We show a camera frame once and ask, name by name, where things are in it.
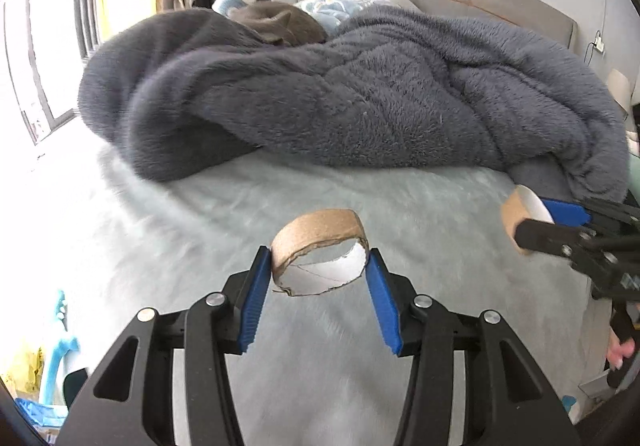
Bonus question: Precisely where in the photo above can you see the brown cardboard tape core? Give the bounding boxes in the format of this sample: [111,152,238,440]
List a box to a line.
[271,209,370,297]

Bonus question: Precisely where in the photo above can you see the black trash bin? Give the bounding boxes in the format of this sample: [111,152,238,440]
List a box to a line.
[63,368,88,408]

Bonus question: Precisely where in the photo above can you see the person's right hand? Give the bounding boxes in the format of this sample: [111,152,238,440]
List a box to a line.
[605,329,636,370]

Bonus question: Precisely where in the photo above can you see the blue snack bag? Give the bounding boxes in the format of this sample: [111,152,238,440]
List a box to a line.
[14,398,68,429]

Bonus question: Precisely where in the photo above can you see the blue plush dinosaur toy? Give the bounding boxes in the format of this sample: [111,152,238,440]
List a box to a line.
[39,291,79,406]

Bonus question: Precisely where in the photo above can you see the yellow plastic bag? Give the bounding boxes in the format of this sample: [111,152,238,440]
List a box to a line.
[1,346,44,400]

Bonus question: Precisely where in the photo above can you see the grey bed mattress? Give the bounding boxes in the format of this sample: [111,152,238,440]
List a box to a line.
[100,149,608,445]

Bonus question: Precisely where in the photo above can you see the grey pillow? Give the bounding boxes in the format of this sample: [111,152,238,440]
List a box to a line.
[388,0,421,12]

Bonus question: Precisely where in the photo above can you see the dark grey fleece blanket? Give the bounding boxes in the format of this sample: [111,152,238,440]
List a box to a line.
[78,5,629,202]

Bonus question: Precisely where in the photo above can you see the blue cloud pattern duvet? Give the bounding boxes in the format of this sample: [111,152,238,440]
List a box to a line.
[212,0,394,34]

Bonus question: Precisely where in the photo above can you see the black framed glass door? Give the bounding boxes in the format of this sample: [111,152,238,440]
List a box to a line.
[2,0,81,143]

